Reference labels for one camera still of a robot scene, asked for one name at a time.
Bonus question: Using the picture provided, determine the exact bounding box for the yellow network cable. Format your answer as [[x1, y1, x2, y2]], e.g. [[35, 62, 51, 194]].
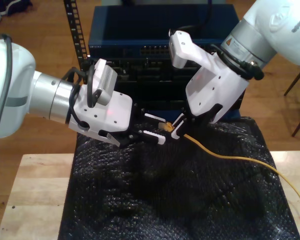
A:
[[158, 121, 300, 226]]

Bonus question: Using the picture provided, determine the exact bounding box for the black rack server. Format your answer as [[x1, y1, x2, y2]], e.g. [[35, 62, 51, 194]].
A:
[[89, 57, 206, 85]]

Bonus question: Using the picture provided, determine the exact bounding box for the black bubble wrap mat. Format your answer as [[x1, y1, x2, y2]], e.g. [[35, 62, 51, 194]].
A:
[[58, 116, 300, 240]]

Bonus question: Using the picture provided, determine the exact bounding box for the dark sneaker white sole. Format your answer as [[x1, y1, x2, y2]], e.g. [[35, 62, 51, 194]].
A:
[[0, 0, 33, 16]]

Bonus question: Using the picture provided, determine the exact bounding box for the blue network switch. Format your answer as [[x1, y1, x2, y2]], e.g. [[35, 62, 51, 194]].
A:
[[88, 4, 241, 60]]

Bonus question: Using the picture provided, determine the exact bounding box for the black perforated rack post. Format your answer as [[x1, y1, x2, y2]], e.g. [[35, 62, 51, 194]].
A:
[[63, 0, 97, 73]]

